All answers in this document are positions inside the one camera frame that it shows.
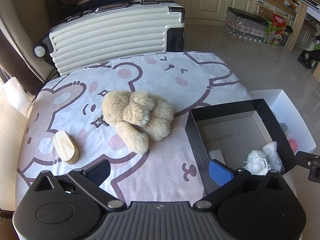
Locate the pack of water bottles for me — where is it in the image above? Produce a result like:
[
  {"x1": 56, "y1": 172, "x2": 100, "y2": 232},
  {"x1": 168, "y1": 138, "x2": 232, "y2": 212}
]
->
[{"x1": 226, "y1": 7, "x2": 271, "y2": 43}]

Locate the white cardboard tray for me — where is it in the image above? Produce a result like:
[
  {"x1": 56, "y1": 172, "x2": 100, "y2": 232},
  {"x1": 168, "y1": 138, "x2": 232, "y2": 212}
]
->
[{"x1": 249, "y1": 89, "x2": 316, "y2": 153}]

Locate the pink crochet toy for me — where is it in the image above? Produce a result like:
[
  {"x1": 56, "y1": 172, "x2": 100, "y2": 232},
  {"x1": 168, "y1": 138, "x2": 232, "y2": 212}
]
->
[{"x1": 287, "y1": 137, "x2": 298, "y2": 154}]

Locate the white ribbed suitcase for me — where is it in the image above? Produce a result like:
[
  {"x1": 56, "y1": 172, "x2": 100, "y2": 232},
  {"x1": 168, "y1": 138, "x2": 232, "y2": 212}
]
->
[{"x1": 33, "y1": 0, "x2": 185, "y2": 75}]

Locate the white paper towel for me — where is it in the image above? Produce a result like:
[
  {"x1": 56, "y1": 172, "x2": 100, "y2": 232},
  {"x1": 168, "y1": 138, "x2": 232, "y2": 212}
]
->
[{"x1": 3, "y1": 77, "x2": 33, "y2": 118}]

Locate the brown curtain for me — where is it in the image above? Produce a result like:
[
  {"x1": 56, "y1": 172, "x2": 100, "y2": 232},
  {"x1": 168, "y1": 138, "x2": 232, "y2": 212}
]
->
[{"x1": 0, "y1": 31, "x2": 43, "y2": 95}]

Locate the cartoon bear bed sheet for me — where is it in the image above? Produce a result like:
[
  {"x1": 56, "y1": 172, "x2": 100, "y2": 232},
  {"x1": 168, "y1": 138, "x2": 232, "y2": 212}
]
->
[{"x1": 15, "y1": 52, "x2": 250, "y2": 203}]

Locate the metal keychain clasp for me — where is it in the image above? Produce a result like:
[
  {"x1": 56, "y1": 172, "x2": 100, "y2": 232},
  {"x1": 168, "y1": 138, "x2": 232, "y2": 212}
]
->
[{"x1": 100, "y1": 115, "x2": 109, "y2": 126}]

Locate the beige plush teddy bear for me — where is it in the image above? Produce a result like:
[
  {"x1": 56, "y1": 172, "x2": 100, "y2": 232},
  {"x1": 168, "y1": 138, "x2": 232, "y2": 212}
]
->
[{"x1": 101, "y1": 90, "x2": 174, "y2": 155}]

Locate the black cardboard box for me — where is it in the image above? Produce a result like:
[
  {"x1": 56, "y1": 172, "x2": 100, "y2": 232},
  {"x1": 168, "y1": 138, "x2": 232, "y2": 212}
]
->
[{"x1": 185, "y1": 99, "x2": 296, "y2": 194}]

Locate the plastic bag roll orange core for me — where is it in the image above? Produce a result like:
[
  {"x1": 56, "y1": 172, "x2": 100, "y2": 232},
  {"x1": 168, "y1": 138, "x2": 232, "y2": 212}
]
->
[{"x1": 208, "y1": 148, "x2": 226, "y2": 165}]

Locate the green red snack box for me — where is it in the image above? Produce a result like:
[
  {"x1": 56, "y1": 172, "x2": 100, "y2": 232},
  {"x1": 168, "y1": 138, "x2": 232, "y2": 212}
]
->
[{"x1": 264, "y1": 14, "x2": 286, "y2": 46}]

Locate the grey plush keychain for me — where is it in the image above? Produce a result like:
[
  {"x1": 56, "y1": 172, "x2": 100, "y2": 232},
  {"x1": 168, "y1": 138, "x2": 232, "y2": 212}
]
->
[{"x1": 279, "y1": 122, "x2": 289, "y2": 137}]

